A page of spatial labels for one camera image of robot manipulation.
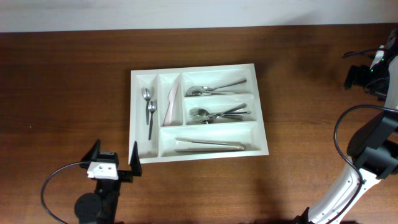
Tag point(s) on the small steel spoon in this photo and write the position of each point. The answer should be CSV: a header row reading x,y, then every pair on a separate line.
x,y
146,94
152,107

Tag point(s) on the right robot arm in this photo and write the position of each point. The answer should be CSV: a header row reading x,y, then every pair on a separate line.
x,y
370,155

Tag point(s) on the steel tongs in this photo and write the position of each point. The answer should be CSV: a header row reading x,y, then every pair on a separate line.
x,y
223,146

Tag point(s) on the white plastic cutlery tray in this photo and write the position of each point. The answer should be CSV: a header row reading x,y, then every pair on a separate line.
x,y
161,148

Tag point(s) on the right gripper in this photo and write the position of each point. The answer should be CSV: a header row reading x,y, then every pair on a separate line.
x,y
360,79

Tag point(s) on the pink plastic knife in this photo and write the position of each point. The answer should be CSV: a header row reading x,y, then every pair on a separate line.
x,y
171,98

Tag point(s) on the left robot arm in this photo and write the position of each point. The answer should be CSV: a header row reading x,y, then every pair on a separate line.
x,y
100,206

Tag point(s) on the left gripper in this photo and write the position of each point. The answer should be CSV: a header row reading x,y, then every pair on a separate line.
x,y
127,175

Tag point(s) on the steel fork dark handle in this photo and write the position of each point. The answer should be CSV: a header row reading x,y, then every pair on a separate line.
x,y
202,112

